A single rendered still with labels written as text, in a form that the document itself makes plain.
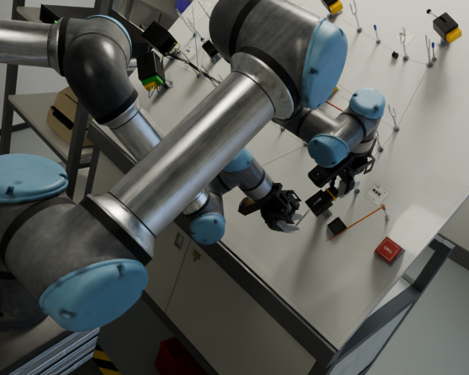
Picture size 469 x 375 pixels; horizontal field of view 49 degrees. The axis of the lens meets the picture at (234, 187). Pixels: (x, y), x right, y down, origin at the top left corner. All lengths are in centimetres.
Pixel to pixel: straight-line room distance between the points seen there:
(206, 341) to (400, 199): 80
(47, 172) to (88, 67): 31
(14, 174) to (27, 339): 24
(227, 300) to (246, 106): 105
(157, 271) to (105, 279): 129
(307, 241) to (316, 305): 18
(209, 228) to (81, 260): 51
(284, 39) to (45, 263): 41
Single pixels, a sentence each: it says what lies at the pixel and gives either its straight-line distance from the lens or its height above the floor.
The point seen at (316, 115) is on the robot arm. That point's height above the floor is 141.
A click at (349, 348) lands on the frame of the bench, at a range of 154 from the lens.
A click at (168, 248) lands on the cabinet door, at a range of 180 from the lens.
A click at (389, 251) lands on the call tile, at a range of 139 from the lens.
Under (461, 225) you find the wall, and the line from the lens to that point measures 391.
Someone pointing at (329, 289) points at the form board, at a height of 95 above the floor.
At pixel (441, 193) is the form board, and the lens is 145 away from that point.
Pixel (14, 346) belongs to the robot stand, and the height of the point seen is 116.
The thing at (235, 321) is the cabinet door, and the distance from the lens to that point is 167.
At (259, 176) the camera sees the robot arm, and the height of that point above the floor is 122.
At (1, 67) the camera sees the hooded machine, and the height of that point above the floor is 48.
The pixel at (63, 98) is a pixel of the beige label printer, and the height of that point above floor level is 81.
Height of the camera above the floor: 179
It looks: 30 degrees down
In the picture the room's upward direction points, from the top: 21 degrees clockwise
